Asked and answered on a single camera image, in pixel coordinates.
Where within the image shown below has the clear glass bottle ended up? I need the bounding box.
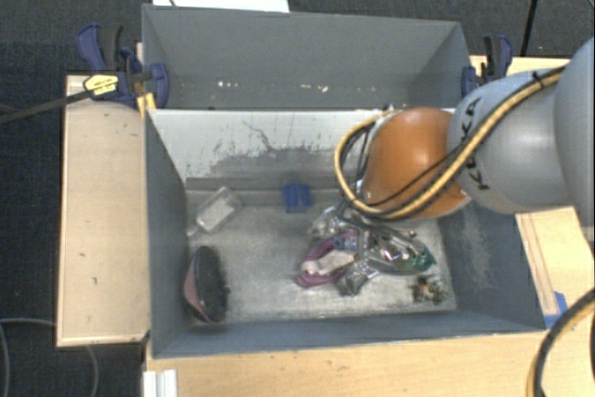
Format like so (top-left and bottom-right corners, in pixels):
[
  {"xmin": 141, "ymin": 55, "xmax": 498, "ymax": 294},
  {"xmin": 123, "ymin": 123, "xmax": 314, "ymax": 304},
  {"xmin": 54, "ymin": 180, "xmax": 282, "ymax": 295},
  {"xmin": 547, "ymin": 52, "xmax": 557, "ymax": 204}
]
[{"xmin": 187, "ymin": 186, "xmax": 244, "ymax": 239}]

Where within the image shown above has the purple and white toy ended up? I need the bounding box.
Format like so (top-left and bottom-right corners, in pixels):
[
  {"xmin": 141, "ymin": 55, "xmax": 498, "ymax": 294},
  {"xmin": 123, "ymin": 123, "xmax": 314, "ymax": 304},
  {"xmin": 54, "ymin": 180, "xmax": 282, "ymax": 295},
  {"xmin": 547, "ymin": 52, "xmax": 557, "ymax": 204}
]
[{"xmin": 296, "ymin": 231, "xmax": 360, "ymax": 289}]

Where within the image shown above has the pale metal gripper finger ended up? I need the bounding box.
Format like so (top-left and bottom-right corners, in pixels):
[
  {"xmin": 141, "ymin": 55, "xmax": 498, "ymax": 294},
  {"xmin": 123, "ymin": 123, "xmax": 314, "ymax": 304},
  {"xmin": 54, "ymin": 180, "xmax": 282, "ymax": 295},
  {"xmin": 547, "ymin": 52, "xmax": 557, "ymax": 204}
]
[
  {"xmin": 336, "ymin": 260, "xmax": 378, "ymax": 297},
  {"xmin": 308, "ymin": 205, "xmax": 348, "ymax": 239}
]

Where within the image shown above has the pink and black brush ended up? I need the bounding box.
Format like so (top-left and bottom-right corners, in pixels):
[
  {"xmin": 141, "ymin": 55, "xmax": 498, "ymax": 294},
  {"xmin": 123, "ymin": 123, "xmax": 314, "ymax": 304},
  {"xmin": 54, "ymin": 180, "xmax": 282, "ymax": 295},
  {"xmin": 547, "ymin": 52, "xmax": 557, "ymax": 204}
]
[{"xmin": 182, "ymin": 245, "xmax": 231, "ymax": 324}]

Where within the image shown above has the pale wood flat board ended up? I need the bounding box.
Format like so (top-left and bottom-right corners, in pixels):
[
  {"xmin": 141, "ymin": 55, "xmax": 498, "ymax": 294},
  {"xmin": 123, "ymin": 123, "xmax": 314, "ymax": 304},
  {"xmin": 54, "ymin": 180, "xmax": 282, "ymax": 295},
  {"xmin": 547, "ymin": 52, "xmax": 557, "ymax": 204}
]
[{"xmin": 56, "ymin": 73, "xmax": 152, "ymax": 348}]

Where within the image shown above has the grey metal bin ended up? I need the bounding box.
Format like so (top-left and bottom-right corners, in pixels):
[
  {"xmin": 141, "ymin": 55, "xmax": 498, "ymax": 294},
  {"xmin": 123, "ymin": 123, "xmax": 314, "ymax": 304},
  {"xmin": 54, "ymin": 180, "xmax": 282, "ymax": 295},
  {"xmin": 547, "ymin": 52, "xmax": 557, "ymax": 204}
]
[{"xmin": 140, "ymin": 3, "xmax": 548, "ymax": 360}]

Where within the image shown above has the small brown toy animal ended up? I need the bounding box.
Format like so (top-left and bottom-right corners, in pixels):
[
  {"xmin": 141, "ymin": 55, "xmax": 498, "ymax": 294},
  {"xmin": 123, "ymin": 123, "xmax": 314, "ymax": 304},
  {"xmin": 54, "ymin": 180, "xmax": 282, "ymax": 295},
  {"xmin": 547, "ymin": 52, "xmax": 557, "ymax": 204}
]
[{"xmin": 412, "ymin": 273, "xmax": 450, "ymax": 306}]

